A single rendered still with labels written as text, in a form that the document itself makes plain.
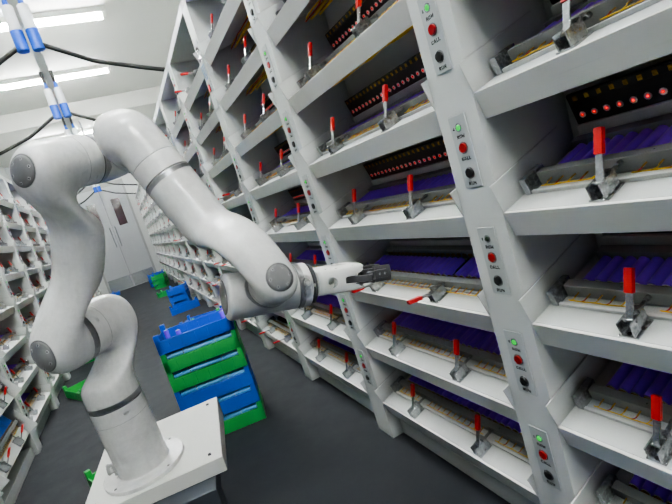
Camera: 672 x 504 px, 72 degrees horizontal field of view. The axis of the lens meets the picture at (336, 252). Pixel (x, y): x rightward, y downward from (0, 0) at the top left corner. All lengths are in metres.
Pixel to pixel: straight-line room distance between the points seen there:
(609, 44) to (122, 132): 0.72
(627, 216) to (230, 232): 0.56
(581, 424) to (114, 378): 0.95
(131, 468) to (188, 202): 0.67
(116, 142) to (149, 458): 0.73
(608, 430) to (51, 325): 1.04
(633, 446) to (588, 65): 0.56
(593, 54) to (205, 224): 0.61
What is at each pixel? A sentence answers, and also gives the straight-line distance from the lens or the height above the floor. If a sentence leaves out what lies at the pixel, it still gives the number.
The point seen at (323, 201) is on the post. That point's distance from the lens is 1.38.
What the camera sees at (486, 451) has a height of 0.14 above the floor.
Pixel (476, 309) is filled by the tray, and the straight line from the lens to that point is 0.95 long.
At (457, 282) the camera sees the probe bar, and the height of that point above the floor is 0.56.
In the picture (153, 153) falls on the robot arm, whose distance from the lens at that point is 0.86.
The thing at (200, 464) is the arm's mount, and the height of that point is 0.32.
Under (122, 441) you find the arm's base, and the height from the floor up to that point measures 0.43.
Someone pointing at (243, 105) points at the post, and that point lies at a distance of 2.10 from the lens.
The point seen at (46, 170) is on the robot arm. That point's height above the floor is 1.01.
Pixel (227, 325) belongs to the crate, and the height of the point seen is 0.42.
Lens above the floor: 0.84
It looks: 9 degrees down
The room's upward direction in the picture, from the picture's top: 17 degrees counter-clockwise
